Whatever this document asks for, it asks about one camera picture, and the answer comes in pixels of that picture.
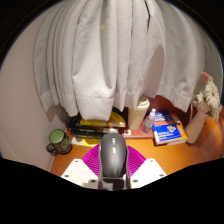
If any white-edged yellow book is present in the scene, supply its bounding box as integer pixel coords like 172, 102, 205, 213
70, 136, 84, 147

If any dark grey computer mouse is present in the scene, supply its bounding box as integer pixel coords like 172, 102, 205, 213
98, 133, 130, 191

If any dark green mug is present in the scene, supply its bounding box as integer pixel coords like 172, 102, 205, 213
45, 128, 73, 156

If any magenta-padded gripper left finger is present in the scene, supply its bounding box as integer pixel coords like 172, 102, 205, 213
60, 143, 103, 190

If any clear sanitizer bottle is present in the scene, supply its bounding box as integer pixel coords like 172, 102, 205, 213
142, 108, 157, 134

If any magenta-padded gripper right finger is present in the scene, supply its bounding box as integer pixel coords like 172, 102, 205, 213
126, 145, 168, 190

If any black book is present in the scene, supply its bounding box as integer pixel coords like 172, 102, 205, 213
68, 114, 125, 140

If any white pleated curtain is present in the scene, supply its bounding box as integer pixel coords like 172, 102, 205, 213
33, 0, 221, 122

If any beige lidded tumbler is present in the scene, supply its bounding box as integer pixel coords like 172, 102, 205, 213
127, 95, 151, 131

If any white ceramic vase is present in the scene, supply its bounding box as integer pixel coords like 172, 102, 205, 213
185, 101, 211, 145

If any blue cover book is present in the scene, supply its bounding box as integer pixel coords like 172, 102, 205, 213
151, 110, 183, 145

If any yellow cover book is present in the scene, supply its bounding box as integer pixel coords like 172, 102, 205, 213
78, 111, 127, 129

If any flat red book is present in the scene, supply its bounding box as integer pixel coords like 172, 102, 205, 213
121, 127, 154, 139

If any white flower bouquet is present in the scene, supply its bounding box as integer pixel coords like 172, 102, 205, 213
194, 71, 223, 123

